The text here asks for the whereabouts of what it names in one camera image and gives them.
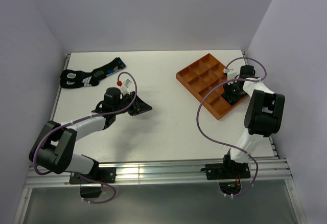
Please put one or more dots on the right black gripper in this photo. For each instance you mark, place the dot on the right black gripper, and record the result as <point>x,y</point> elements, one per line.
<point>230,96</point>

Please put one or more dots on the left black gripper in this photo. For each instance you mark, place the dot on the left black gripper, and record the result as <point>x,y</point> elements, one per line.
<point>139,106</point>

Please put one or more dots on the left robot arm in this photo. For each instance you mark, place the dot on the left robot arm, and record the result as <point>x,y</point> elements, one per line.
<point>54,147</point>

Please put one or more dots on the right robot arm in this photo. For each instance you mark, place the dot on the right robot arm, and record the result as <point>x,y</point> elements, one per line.
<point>263,117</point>

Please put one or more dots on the orange compartment tray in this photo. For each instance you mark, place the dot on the orange compartment tray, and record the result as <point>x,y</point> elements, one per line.
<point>201,77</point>

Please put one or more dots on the black blue sports sock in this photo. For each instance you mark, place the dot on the black blue sports sock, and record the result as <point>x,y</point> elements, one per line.
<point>71,79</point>

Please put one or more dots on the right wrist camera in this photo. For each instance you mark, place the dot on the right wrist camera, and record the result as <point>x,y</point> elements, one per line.
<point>230,73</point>

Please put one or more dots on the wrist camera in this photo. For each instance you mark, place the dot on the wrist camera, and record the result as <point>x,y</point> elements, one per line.
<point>230,73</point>
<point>123,86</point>

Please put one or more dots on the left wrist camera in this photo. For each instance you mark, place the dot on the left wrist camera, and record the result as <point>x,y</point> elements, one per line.
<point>123,86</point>

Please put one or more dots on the aluminium front rail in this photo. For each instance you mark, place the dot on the aluminium front rail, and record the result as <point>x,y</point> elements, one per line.
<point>151,173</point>

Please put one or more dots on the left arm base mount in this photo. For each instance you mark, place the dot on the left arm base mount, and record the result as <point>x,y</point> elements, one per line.
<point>94,183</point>

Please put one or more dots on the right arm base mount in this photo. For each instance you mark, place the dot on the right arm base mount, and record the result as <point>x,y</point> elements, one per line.
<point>224,173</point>

